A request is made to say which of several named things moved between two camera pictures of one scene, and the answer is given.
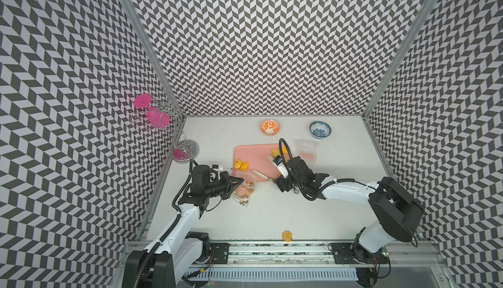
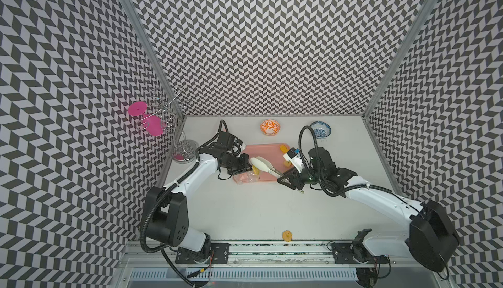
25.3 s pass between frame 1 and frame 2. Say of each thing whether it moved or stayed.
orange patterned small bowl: stayed
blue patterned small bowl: stayed
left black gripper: moved
